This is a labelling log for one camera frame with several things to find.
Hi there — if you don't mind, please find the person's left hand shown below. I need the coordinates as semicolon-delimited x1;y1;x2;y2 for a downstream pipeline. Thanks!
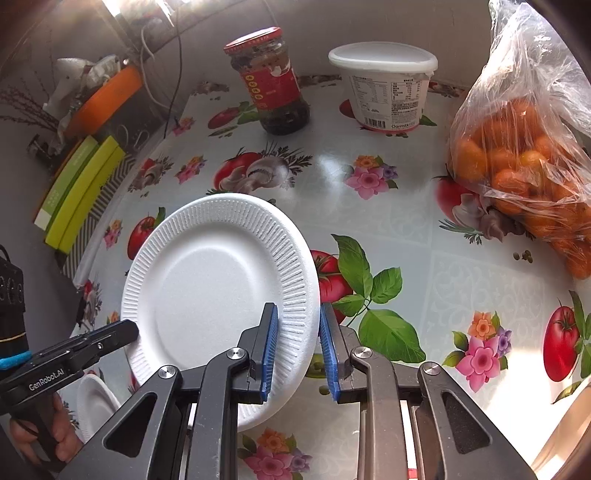
9;393;83;466

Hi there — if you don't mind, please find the small white foam plate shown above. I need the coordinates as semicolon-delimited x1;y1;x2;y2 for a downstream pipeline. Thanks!
76;374;121;442

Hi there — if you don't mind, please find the yellow-green box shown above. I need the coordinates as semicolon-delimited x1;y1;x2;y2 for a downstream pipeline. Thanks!
45;136;124;254

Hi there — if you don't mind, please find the green white box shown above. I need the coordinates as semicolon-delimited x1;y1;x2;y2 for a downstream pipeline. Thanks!
34;136;98;231

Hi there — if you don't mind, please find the orange round container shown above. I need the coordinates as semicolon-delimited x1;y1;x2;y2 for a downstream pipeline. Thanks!
64;66;142;139

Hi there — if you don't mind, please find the plastic bag of oranges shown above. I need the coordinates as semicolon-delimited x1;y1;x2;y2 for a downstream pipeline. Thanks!
447;1;590;280

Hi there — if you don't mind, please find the white plastic yogurt tub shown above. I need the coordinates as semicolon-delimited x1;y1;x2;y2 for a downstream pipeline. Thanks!
329;41;438;133

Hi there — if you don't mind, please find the glass jar red lid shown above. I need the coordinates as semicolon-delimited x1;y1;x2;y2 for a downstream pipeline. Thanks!
223;26;310;136

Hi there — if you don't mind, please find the white cable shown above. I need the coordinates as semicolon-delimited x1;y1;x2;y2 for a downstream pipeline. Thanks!
138;18;177;112

